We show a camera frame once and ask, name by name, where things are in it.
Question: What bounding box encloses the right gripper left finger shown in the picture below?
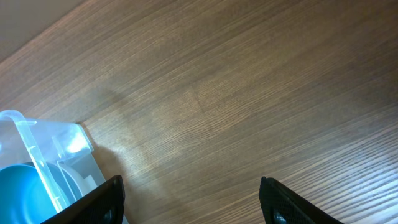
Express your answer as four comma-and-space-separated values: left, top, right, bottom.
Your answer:
44, 175, 125, 224

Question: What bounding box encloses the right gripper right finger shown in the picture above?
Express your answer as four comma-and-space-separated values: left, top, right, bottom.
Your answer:
259, 177, 341, 224

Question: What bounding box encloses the cream plastic bowl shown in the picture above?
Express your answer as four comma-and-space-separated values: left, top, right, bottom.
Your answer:
59, 164, 97, 197

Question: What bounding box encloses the dark blue bowl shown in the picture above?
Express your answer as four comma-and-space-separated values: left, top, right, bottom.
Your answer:
24, 162, 82, 207
1, 164, 57, 223

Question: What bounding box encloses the clear plastic storage container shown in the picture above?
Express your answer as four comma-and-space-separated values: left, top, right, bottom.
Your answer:
1, 110, 107, 214

